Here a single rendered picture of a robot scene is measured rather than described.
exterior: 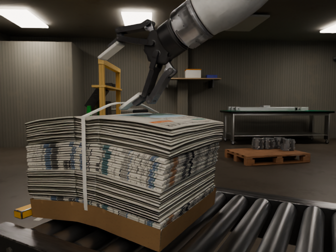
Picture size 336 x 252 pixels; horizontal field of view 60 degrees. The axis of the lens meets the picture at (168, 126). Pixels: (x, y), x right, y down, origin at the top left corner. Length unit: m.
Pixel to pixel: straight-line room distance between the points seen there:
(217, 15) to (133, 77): 7.98
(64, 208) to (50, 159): 0.11
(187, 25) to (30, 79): 7.29
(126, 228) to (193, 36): 0.40
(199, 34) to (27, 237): 0.53
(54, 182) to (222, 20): 0.49
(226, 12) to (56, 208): 0.54
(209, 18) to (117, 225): 0.43
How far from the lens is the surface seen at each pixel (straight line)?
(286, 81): 9.45
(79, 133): 0.63
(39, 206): 0.76
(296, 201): 0.90
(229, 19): 0.59
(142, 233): 0.57
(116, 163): 0.57
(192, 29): 0.60
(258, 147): 5.98
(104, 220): 0.62
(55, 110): 7.60
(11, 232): 0.72
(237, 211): 0.81
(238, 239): 0.63
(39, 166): 0.74
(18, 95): 7.90
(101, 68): 4.69
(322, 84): 9.99
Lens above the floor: 1.07
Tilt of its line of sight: 4 degrees down
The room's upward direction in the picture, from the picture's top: straight up
